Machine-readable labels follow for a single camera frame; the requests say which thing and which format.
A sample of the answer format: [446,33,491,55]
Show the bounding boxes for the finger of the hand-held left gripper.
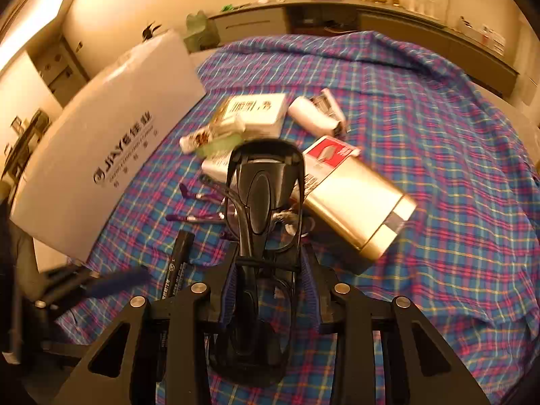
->
[82,268,150,300]

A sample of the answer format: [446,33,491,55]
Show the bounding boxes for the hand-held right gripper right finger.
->
[299,245,492,405]

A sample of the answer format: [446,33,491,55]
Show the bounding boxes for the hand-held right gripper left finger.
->
[51,257,241,405]

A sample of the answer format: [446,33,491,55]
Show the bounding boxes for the white printed storage box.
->
[9,29,207,262]

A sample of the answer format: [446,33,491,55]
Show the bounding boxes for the small printed white tube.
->
[179,116,247,155]

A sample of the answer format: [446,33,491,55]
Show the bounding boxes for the black marker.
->
[158,231,195,304]

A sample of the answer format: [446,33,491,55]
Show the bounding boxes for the black eyeglasses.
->
[221,196,315,258]

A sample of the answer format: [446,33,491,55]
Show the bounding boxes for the purple pen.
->
[179,183,228,202]
[165,213,226,225]

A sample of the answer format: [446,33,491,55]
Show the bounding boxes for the gold metallic box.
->
[301,156,418,262]

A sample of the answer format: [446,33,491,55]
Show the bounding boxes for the red staple box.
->
[301,135,361,190]

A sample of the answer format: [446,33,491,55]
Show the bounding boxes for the pale green plastic item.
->
[198,135,242,161]

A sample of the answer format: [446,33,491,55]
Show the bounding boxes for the blue plaid cloth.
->
[55,31,540,405]

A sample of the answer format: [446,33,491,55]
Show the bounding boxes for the white stapler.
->
[288,88,349,138]

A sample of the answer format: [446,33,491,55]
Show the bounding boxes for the white tissue packet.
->
[213,93,288,138]

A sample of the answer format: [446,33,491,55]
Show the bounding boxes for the green plastic chair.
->
[185,12,220,53]

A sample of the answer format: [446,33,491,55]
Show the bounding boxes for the long grey sideboard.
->
[209,0,519,98]

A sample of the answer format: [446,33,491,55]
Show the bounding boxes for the white desktop organizer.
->
[458,16,507,53]

